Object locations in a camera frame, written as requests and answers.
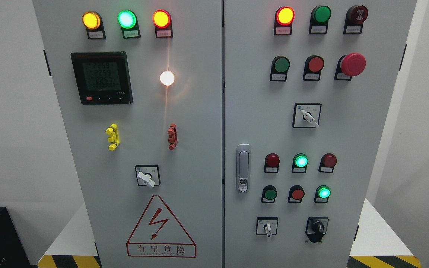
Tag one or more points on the red buzzer alarm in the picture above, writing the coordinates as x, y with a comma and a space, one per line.
355, 17

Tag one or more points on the green lit indicator light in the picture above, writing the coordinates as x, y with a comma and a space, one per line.
129, 24
300, 163

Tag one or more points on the grey left cabinet door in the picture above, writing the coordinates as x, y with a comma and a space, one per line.
191, 174

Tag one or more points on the dark green indicator light top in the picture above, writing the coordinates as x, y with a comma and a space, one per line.
319, 18

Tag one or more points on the black knob selector switch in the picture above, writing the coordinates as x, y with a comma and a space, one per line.
316, 228

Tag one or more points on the green push button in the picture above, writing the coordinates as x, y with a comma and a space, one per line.
269, 194
279, 69

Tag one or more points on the white lever selector switch lower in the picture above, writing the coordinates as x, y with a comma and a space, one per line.
267, 226

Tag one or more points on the yellow terminal connector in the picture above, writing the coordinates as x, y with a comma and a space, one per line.
113, 137

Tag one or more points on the grey cabinet door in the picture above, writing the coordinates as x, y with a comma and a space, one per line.
191, 174
259, 112

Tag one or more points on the red-rimmed orange light right door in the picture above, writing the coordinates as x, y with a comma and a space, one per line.
283, 21

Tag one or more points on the red push button lower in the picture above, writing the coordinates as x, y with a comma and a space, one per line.
296, 194

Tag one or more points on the green push button upper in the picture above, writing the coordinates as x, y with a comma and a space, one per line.
279, 69

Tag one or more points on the red electric hazard warning sticker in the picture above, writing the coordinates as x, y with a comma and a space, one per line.
158, 233

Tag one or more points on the white lever selector switch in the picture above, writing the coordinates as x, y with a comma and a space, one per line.
306, 115
267, 226

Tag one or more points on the red push button upper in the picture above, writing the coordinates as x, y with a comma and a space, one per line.
312, 68

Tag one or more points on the dark red indicator light left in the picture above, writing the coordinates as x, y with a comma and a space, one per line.
271, 163

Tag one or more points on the red terminal connector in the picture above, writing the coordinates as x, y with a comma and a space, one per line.
172, 136

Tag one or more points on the red-rimmed orange indicator light left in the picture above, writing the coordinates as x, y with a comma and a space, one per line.
163, 24

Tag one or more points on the red push button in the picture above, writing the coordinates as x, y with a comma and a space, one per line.
296, 194
312, 68

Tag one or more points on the red indicator light right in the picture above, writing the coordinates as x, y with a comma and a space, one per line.
327, 163

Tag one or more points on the red emergency stop mushroom button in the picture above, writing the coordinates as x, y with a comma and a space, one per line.
350, 65

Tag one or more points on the yellow indicator light top left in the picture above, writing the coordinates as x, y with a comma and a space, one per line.
94, 25

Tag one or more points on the white glowing lamp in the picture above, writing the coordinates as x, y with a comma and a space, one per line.
167, 78

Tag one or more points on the black digital power meter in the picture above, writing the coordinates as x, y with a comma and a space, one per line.
102, 77

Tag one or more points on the green push button lower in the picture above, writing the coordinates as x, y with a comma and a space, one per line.
269, 194

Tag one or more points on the white selector switch left door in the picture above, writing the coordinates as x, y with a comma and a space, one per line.
148, 175

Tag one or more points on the green indicator light lower right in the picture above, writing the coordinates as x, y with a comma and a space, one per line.
322, 194

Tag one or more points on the white lever selector switch upper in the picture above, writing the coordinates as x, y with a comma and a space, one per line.
306, 115

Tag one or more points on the green lit indicator light middle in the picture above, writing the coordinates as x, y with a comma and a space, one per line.
300, 163

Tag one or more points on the silver door handle lock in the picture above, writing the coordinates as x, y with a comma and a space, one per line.
243, 153

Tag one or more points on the green lit indicator light top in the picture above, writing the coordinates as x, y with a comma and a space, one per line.
129, 24

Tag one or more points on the grey right cabinet door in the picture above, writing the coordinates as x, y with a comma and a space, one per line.
259, 112

